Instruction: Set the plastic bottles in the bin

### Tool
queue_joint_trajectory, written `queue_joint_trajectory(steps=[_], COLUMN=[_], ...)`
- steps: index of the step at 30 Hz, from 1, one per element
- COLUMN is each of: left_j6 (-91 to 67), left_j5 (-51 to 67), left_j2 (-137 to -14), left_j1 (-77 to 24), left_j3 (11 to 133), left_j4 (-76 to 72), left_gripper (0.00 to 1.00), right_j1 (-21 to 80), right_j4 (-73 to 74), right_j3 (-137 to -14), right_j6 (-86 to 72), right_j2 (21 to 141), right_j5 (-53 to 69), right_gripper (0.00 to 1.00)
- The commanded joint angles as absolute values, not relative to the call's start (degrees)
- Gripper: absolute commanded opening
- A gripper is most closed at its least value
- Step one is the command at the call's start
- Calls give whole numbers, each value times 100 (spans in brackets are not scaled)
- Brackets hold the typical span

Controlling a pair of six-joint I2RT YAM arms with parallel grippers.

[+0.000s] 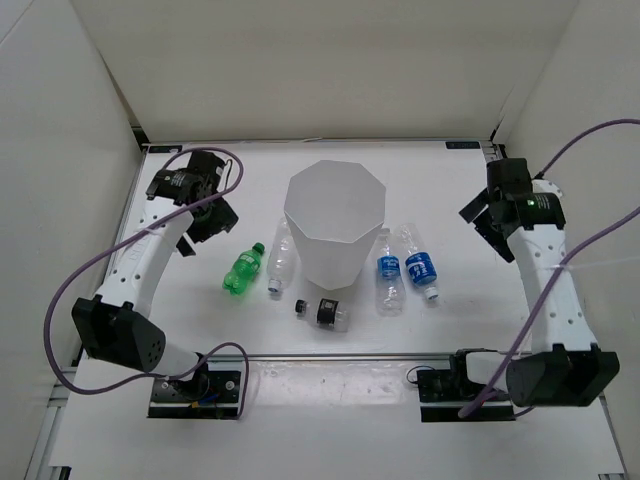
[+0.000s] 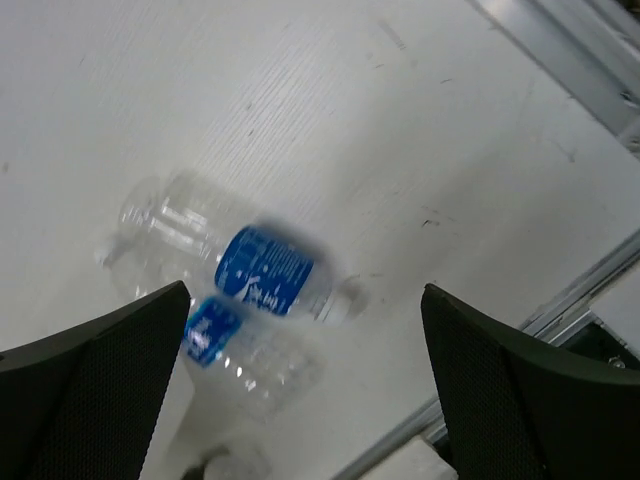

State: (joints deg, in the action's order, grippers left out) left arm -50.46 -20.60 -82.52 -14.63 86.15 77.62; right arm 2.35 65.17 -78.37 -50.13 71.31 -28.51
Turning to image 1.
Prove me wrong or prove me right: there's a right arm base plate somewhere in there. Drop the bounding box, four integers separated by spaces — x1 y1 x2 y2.
406 349 516 423

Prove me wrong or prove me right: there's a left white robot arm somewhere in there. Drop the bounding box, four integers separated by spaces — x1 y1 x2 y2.
72 160 238 400

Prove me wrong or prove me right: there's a clear bottle blue label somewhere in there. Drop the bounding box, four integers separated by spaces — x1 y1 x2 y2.
373 228 406 317

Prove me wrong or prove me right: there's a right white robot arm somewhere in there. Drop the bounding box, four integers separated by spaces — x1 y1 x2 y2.
449 158 620 407

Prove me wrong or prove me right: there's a clear bottle black label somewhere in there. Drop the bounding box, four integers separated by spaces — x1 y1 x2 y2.
294 298 350 332

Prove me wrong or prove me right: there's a clear bottle blue cap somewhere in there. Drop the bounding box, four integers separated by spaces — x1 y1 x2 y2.
267 217 297 295

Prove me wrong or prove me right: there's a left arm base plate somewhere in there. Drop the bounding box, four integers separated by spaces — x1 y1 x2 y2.
147 360 246 420

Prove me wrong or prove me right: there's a green plastic bottle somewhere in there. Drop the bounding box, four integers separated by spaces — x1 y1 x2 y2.
222 242 265 295

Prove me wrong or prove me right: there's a blue label bottle white cap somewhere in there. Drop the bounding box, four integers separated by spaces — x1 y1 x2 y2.
395 223 439 302

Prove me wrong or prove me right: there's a white octagonal bin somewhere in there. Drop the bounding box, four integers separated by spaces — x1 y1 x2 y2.
284 160 386 290

